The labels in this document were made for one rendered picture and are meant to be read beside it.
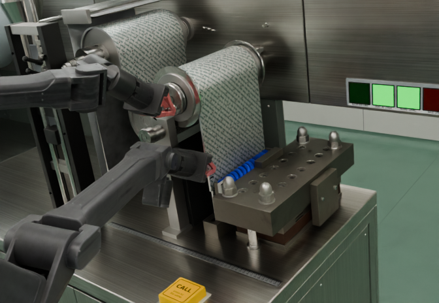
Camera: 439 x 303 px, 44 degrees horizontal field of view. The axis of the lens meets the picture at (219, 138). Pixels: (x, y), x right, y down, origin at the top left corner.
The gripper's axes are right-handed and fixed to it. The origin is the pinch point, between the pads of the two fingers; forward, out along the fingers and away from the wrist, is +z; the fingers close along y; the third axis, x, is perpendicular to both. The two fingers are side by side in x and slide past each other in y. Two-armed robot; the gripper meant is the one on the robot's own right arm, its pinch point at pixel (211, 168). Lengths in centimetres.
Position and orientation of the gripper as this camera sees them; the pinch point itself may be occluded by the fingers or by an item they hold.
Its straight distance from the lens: 128.4
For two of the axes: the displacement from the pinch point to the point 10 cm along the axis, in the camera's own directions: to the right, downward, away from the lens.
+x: 2.0, -9.8, 0.4
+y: 7.8, 1.4, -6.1
